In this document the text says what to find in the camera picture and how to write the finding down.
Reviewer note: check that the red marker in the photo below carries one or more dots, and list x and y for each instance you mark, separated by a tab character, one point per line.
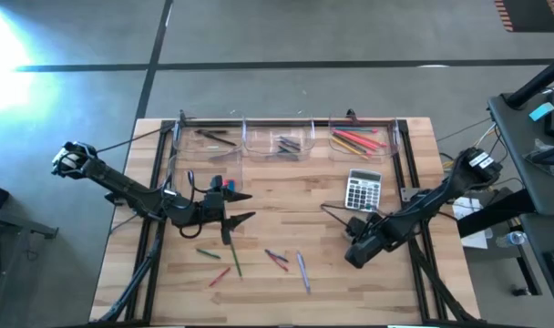
279	263

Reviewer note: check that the green crayon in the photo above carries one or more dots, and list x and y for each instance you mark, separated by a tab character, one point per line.
208	253

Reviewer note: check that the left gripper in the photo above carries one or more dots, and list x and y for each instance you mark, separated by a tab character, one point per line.
213	207

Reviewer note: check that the black pen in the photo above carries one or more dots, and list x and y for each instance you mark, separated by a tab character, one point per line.
218	138
211	132

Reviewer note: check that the clear plastic bin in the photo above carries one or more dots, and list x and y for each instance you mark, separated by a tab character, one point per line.
186	141
259	136
204	164
392	132

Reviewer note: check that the grey desk calculator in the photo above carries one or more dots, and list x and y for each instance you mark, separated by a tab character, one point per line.
363	191

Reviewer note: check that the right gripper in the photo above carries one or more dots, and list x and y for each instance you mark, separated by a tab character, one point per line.
356	226

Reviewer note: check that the blue pen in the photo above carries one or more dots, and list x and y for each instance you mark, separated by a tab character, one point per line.
294	146

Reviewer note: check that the grey table leg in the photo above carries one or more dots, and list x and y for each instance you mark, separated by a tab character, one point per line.
26	225

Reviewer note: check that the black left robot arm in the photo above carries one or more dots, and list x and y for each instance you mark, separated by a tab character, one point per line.
122	187

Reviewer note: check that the clear purple pen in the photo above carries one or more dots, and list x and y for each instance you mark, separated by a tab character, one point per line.
303	272

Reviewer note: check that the black diagonal bar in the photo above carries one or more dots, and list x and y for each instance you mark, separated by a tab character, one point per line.
495	214

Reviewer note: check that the blue sticky note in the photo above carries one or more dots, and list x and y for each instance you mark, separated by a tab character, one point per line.
542	112

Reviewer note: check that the black clamp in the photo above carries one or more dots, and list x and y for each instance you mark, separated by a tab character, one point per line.
182	116
351	114

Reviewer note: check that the grey metal bracket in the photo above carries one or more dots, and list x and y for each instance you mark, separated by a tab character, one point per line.
409	194

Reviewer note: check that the yellow pencil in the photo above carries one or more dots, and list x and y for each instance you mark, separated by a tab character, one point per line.
347	148

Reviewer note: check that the black pole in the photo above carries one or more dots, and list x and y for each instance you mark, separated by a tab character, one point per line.
536	84

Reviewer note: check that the blue eraser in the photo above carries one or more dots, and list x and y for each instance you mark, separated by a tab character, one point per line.
232	184

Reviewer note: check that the long green pencil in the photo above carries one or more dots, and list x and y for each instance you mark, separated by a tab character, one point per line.
236	262

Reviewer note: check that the orange pencil pink eraser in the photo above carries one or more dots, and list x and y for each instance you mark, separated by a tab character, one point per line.
378	143
362	151

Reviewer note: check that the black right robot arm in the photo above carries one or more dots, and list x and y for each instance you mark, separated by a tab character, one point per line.
423	205

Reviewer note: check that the grey side desk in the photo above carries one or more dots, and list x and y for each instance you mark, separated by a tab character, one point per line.
523	182
539	255

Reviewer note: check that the clear water bottle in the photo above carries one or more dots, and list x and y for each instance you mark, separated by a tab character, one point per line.
511	238

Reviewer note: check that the mat with striped edge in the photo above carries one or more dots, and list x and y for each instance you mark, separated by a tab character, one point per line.
532	13

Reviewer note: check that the dark purple pen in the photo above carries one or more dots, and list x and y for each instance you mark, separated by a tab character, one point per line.
290	140

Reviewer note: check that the white paper sheet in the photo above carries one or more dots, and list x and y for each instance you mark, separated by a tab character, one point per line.
468	207

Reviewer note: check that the red crayon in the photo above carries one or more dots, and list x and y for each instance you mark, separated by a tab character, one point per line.
220	276

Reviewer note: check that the short green pencil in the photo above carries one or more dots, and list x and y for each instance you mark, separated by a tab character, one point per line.
350	145

